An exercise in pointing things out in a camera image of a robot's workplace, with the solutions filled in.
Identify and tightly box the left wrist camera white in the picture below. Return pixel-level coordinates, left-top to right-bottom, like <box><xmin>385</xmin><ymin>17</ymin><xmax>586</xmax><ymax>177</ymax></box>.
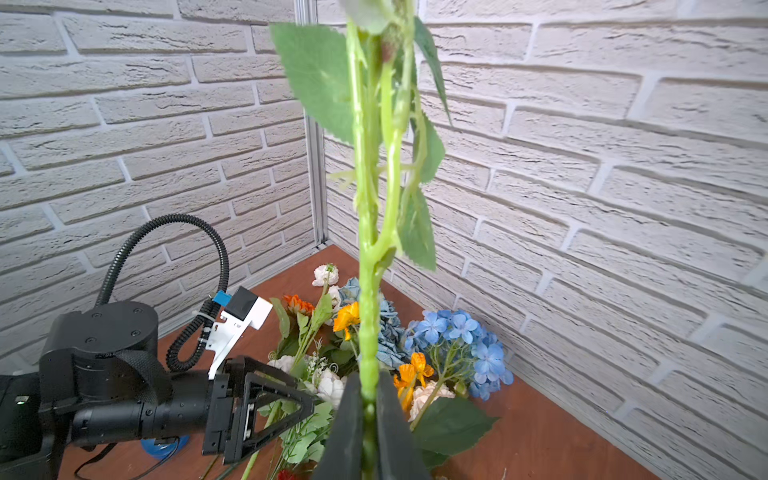
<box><xmin>205</xmin><ymin>287</ymin><xmax>273</xmax><ymax>380</ymax></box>

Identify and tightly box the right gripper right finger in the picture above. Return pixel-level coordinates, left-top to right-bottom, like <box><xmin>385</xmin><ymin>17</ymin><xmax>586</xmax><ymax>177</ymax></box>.
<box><xmin>376</xmin><ymin>371</ymin><xmax>430</xmax><ymax>480</ymax></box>

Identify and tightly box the orange yellow flower stem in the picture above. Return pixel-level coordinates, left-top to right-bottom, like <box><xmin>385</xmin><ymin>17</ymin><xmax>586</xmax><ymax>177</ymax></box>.
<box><xmin>332</xmin><ymin>301</ymin><xmax>436</xmax><ymax>415</ymax></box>

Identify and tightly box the white ranunculus flower stem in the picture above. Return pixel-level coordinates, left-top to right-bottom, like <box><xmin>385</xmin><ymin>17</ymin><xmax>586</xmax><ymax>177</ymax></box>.
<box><xmin>312</xmin><ymin>264</ymin><xmax>339</xmax><ymax>287</ymax></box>

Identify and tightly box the black corrugated cable conduit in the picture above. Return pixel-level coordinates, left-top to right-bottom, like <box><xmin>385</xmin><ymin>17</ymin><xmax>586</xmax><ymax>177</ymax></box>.
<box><xmin>94</xmin><ymin>213</ymin><xmax>232</xmax><ymax>373</ymax></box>

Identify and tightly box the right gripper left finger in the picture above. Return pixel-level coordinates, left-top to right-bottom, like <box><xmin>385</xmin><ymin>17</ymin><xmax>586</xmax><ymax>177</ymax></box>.
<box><xmin>311</xmin><ymin>373</ymin><xmax>364</xmax><ymax>480</ymax></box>

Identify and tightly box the red gerbera flower stem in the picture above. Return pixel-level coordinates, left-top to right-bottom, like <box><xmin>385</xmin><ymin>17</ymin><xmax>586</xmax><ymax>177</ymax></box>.
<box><xmin>277</xmin><ymin>470</ymin><xmax>299</xmax><ymax>480</ymax></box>

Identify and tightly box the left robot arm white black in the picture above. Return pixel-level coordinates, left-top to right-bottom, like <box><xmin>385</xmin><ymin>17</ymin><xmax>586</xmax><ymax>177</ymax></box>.
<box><xmin>1</xmin><ymin>302</ymin><xmax>314</xmax><ymax>479</ymax></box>

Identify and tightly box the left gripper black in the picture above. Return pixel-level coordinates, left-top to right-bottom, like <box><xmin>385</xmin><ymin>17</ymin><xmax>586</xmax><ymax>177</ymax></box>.
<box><xmin>202</xmin><ymin>356</ymin><xmax>315</xmax><ymax>465</ymax></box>

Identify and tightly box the peach rose flower stem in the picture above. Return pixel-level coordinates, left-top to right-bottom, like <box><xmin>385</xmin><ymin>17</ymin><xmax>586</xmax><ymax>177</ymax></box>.
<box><xmin>269</xmin><ymin>1</ymin><xmax>444</xmax><ymax>479</ymax></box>

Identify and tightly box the dusty blue hydrangea stem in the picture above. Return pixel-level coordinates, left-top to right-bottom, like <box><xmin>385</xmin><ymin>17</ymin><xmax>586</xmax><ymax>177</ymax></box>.
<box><xmin>339</xmin><ymin>277</ymin><xmax>410</xmax><ymax>371</ymax></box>

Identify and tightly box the white lilac bouquet left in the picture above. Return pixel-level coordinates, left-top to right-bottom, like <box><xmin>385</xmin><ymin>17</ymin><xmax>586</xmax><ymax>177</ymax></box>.
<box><xmin>257</xmin><ymin>353</ymin><xmax>346</xmax><ymax>479</ymax></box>

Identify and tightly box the blue oval dish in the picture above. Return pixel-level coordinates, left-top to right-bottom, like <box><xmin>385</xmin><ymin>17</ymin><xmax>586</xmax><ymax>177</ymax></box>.
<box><xmin>140</xmin><ymin>435</ymin><xmax>189</xmax><ymax>461</ymax></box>

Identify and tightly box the blue hydrangea flower stem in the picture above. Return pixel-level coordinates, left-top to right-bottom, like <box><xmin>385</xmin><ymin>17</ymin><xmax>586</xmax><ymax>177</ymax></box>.
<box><xmin>404</xmin><ymin>310</ymin><xmax>514</xmax><ymax>470</ymax></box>

